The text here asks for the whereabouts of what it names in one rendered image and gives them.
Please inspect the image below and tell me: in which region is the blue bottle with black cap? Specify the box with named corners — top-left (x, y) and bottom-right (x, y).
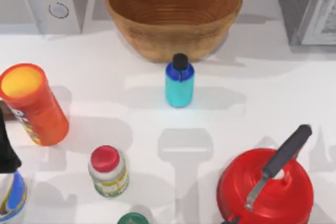
top-left (164, 53), bottom-right (195, 109)

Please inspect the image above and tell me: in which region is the brown woven basket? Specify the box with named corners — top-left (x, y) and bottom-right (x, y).
top-left (105, 0), bottom-right (243, 63)

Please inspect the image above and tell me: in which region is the white bottle with red cap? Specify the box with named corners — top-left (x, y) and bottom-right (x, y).
top-left (87, 145), bottom-right (130, 199)

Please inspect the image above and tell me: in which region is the green bottle cap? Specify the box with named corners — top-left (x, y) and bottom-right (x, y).
top-left (116, 212), bottom-right (150, 224)

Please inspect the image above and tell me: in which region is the orange can with yellow lid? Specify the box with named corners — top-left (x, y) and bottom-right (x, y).
top-left (0, 63), bottom-right (70, 147)

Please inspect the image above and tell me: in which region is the round microwave knob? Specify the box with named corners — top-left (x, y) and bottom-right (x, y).
top-left (48, 1), bottom-right (70, 19)

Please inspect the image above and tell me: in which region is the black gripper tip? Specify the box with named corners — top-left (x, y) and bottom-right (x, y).
top-left (0, 105), bottom-right (22, 174)

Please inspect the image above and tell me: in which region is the pale microwave oven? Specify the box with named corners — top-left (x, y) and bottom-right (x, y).
top-left (0, 0), bottom-right (92, 36)

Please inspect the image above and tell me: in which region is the white and blue bottle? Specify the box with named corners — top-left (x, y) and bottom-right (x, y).
top-left (0, 169), bottom-right (28, 224)

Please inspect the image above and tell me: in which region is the red kettle with black handle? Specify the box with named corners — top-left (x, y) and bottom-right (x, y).
top-left (216, 124), bottom-right (315, 224)

